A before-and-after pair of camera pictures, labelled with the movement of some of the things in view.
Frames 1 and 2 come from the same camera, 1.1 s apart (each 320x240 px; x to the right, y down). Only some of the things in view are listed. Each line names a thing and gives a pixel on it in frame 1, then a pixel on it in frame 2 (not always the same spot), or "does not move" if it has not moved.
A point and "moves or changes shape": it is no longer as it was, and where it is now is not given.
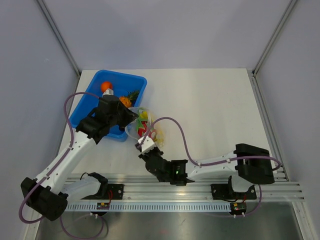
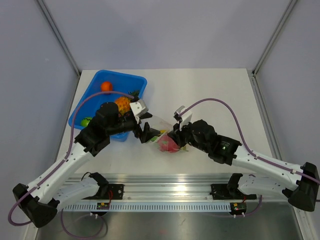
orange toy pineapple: (128, 100) does not move
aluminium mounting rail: (136, 187) does not move
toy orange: (105, 85) does not move
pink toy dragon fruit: (141, 128) moves or changes shape
